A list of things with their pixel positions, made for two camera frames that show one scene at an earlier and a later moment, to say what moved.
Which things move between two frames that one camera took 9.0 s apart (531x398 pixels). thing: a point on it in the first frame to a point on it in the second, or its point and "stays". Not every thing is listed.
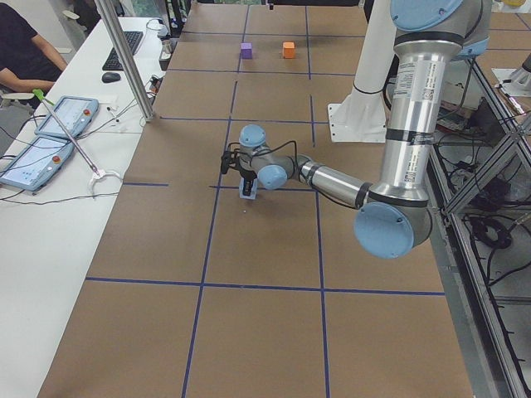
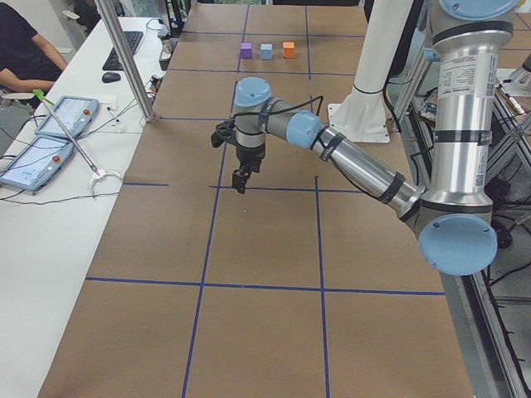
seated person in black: (28, 60) stays
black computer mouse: (108, 77) stays
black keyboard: (113, 61) stays
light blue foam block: (254, 191) to (266, 50)
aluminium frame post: (114, 33) stays
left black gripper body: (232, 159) to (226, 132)
